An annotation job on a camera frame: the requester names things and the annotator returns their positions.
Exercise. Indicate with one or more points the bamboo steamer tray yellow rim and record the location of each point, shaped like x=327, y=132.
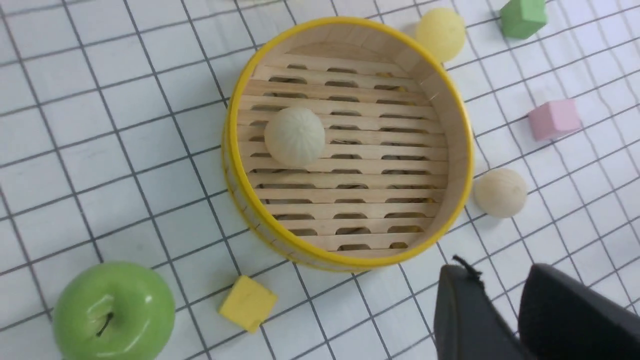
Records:
x=398, y=162

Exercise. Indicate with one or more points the yellow bun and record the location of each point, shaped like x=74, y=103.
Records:
x=442, y=32

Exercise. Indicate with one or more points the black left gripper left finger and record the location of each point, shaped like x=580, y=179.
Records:
x=467, y=325

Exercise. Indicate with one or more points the yellow cube block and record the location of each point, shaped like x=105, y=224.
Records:
x=248, y=304

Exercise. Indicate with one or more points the green apple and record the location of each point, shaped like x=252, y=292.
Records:
x=114, y=311

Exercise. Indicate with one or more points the green cube block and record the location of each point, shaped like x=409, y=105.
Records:
x=521, y=19

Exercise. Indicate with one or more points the white checkered tablecloth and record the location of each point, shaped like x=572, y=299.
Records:
x=112, y=114

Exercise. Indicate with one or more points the white bun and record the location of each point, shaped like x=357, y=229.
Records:
x=295, y=137
x=501, y=193

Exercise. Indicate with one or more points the pink cube block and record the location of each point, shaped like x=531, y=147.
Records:
x=554, y=119

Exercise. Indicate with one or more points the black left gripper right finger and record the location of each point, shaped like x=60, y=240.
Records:
x=561, y=319

